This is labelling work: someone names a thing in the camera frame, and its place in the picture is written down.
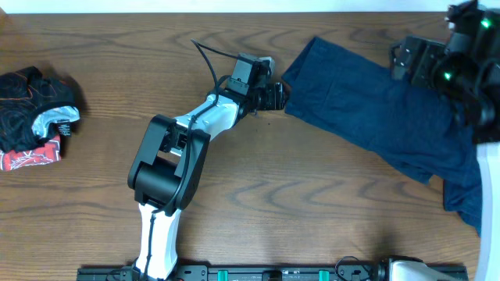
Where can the navy blue shorts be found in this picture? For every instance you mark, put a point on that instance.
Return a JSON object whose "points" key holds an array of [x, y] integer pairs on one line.
{"points": [[412, 129]]}

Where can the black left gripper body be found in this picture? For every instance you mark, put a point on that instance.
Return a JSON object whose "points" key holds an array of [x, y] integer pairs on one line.
{"points": [[278, 95]]}

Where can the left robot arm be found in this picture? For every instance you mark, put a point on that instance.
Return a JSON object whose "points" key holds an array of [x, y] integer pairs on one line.
{"points": [[166, 171]]}

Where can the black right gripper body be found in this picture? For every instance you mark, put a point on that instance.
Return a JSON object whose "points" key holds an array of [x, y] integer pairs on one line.
{"points": [[431, 55]]}

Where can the navy blue garment pile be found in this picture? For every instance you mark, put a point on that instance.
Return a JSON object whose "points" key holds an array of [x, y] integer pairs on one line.
{"points": [[466, 201]]}

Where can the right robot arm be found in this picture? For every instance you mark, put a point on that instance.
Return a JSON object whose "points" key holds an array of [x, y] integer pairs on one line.
{"points": [[466, 69]]}

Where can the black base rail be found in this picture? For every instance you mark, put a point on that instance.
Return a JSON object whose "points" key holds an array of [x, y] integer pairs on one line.
{"points": [[341, 272]]}

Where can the red patterned folded garment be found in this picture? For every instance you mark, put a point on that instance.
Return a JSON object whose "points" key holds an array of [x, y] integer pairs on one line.
{"points": [[47, 154]]}

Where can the black patterned folded garment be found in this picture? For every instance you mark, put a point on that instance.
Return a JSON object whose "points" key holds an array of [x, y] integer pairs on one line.
{"points": [[34, 109]]}

